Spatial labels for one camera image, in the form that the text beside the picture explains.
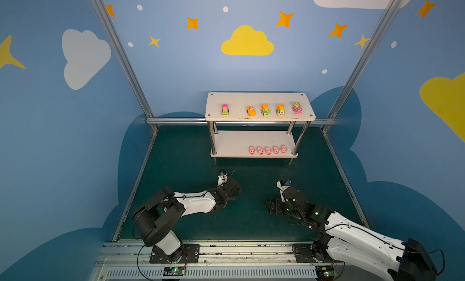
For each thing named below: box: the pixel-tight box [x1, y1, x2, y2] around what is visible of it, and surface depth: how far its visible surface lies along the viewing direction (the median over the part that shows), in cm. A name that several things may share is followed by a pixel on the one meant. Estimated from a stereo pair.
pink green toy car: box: [292, 101, 304, 115], surface depth 81 cm
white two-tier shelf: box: [204, 92, 317, 159], surface depth 91 cm
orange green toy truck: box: [275, 103, 286, 117], surface depth 80 cm
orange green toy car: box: [260, 103, 271, 117], surface depth 80 cm
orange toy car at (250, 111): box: [246, 105, 257, 117], surface depth 80 cm
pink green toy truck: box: [221, 103, 230, 117], surface depth 80 cm
